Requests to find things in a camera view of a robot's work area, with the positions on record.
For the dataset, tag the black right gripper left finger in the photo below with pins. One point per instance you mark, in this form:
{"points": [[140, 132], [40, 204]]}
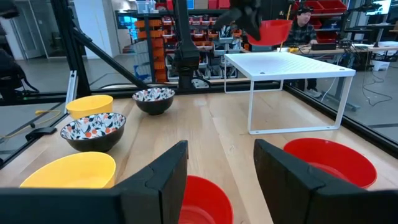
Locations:
{"points": [[161, 180]]}

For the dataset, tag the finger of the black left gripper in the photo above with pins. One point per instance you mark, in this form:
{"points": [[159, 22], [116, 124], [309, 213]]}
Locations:
{"points": [[227, 18], [253, 25]]}

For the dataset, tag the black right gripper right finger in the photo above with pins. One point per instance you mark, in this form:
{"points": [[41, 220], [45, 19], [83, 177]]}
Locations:
{"points": [[286, 186]]}

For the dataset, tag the red plastic mini bowl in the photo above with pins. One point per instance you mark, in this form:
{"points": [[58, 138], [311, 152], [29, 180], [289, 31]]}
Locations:
{"points": [[273, 31], [205, 202], [335, 158]]}

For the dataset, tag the black floral pattern bowl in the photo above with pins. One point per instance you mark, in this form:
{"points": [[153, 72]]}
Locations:
{"points": [[154, 102], [93, 133]]}

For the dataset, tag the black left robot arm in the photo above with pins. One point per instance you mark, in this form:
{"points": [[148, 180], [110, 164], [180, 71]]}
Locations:
{"points": [[186, 46]]}

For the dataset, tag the person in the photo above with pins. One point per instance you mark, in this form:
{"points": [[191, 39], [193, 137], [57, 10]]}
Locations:
{"points": [[300, 34]]}

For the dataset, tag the white metal shelf rack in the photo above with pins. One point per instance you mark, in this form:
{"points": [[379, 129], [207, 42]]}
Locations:
{"points": [[280, 67]]}

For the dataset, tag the black desktop device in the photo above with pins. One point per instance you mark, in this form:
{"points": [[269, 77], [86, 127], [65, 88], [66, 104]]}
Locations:
{"points": [[323, 46]]}

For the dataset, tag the shelf with red bins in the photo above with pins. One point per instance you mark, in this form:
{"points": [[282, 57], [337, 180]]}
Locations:
{"points": [[326, 6]]}

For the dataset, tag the storage shelf with bins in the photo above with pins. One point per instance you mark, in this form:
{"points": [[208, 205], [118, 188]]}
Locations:
{"points": [[155, 46]]}

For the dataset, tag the wooden top desk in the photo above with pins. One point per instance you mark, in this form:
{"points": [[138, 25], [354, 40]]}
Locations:
{"points": [[357, 49]]}

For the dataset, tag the computer monitor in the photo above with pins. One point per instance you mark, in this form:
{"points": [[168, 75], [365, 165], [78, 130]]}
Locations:
{"points": [[377, 6]]}

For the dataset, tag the white bin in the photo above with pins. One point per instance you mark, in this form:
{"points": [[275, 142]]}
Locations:
{"points": [[381, 65]]}

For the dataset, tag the black office chair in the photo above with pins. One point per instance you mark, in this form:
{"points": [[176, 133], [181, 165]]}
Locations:
{"points": [[9, 71]]}

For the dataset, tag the white bracket strip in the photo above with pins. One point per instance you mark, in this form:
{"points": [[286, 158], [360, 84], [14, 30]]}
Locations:
{"points": [[71, 90]]}

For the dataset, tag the black frame clamp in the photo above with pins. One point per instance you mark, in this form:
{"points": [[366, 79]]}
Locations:
{"points": [[40, 132]]}

